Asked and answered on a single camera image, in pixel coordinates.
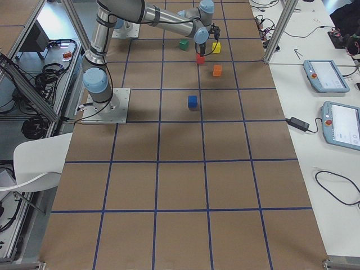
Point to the lower teach pendant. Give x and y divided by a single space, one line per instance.
340 124

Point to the black power adapter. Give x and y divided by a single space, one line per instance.
298 124

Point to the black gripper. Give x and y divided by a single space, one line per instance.
201 46

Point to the green wooden block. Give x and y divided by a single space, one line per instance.
184 44

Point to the blue wooden block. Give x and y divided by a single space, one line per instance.
192 101

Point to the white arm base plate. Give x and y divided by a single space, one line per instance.
115 111
126 30

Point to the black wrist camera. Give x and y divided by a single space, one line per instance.
215 30

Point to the red wooden block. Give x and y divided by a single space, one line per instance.
200 60

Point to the yellow wooden block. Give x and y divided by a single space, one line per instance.
216 47

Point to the white chair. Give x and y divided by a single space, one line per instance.
38 164

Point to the aluminium frame post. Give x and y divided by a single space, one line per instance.
279 29

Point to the upper teach pendant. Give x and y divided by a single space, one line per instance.
325 77

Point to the orange wooden block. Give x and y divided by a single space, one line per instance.
217 70

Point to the teach pendant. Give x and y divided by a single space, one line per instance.
325 77
340 124

